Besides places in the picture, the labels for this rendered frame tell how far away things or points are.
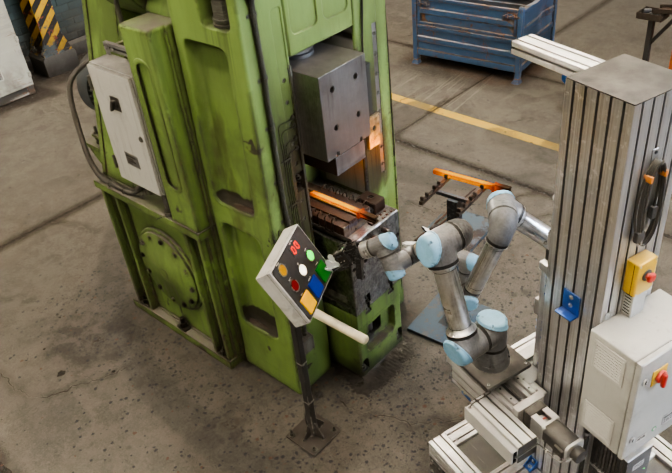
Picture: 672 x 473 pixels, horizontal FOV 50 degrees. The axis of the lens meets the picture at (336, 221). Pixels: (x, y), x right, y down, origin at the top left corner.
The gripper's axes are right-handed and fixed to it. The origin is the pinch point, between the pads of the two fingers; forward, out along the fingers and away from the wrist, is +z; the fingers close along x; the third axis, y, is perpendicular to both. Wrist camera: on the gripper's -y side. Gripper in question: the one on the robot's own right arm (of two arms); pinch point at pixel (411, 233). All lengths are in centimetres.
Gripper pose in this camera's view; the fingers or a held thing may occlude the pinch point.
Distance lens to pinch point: 327.2
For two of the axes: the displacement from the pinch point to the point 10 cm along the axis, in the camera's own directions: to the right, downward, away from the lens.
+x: 6.6, -4.9, 5.8
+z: -7.5, -3.2, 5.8
